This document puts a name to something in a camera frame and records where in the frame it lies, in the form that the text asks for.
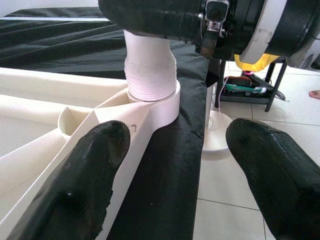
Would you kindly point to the green and white gadget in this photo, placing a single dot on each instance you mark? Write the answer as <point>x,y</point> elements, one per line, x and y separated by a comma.
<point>240,88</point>

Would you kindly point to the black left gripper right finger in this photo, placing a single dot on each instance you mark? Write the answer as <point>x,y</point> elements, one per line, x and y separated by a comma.
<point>280,175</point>

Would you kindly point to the white plastic children table top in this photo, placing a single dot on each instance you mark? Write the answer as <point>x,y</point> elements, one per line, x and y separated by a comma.
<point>50,100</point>

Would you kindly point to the white plastic table leg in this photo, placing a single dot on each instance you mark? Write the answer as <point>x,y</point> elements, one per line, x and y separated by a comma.
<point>150,72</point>

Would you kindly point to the red and black gadget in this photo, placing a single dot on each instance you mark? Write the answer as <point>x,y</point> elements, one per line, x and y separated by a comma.
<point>241,80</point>

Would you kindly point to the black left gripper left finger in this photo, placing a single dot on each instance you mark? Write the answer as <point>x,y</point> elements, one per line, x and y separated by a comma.
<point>82,180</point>

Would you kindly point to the person bare foot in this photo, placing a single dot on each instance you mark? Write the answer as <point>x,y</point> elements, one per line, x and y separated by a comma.
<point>315,94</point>

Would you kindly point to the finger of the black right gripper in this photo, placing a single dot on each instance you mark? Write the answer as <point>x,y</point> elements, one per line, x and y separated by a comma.
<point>155,17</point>

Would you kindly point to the black low metal rack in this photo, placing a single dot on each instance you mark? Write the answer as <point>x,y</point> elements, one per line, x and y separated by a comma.
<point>272,97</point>

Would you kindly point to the white pedestal fan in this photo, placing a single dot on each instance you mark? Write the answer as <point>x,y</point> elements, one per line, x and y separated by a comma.
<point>216,135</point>

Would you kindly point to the yellow plastic object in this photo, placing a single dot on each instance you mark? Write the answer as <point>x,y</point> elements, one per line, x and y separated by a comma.
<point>252,63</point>

